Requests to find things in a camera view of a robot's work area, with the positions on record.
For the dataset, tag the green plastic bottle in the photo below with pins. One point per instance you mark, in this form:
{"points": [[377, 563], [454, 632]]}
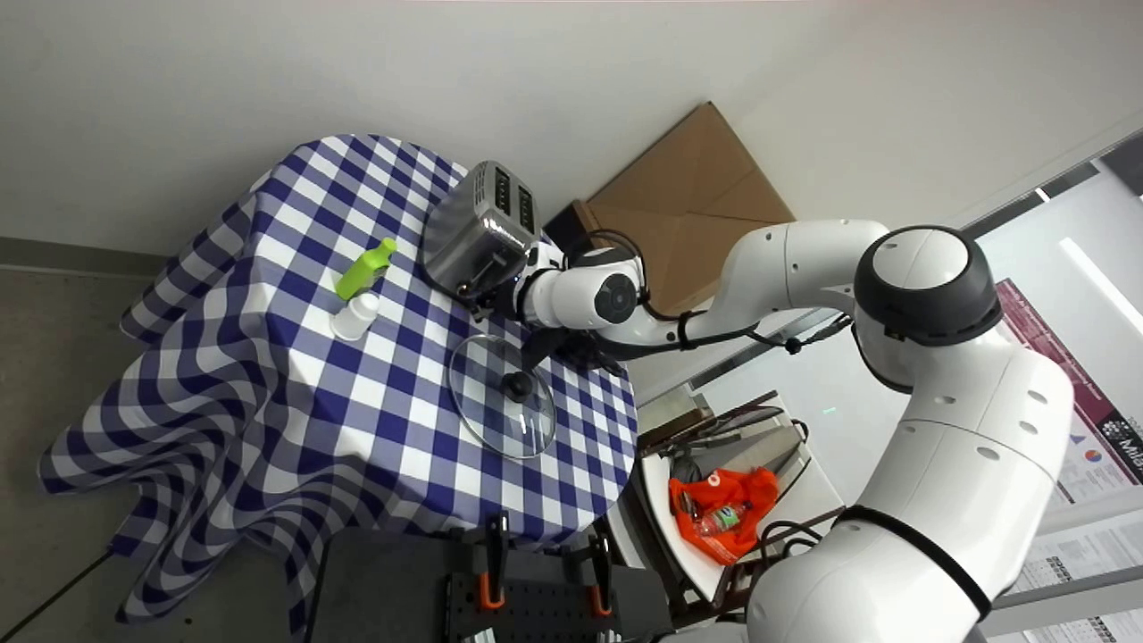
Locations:
{"points": [[365, 271]]}

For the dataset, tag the white side table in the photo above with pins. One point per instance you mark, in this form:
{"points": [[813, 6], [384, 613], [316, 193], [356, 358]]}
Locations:
{"points": [[821, 493]]}

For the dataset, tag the black cooking pot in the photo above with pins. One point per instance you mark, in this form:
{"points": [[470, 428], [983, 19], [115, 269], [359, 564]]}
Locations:
{"points": [[575, 347]]}

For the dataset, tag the small white bottle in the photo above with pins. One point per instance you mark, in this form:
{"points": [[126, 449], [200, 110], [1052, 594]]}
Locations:
{"points": [[356, 318]]}

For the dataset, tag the black perforated mounting board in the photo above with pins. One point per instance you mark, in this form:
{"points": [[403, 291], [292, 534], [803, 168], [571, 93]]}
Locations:
{"points": [[395, 584]]}

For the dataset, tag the framed partition panel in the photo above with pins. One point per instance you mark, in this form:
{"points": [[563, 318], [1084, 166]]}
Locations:
{"points": [[1074, 235]]}

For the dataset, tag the large brown cardboard box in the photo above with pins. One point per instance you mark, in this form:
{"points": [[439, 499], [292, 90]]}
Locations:
{"points": [[682, 196]]}

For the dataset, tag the silver toaster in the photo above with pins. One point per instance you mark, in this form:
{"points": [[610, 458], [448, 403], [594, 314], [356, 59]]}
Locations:
{"points": [[472, 233]]}

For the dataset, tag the black clamp orange tip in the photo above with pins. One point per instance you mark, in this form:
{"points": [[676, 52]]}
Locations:
{"points": [[490, 571], [596, 575]]}

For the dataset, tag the glass pot lid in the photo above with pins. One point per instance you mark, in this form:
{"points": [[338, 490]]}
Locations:
{"points": [[501, 403]]}

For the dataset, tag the white printed paper sheet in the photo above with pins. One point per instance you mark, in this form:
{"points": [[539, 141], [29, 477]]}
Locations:
{"points": [[1101, 559]]}

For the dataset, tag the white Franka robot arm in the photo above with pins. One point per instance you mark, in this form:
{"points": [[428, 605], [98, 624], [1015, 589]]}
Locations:
{"points": [[940, 393]]}

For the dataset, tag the blue white checkered tablecloth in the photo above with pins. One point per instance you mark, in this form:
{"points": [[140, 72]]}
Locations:
{"points": [[297, 393]]}

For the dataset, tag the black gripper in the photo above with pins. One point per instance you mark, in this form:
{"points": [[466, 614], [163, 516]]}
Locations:
{"points": [[508, 295]]}

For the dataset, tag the red white poster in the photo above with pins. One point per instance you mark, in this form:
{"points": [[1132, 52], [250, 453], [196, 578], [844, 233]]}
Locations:
{"points": [[1101, 403]]}

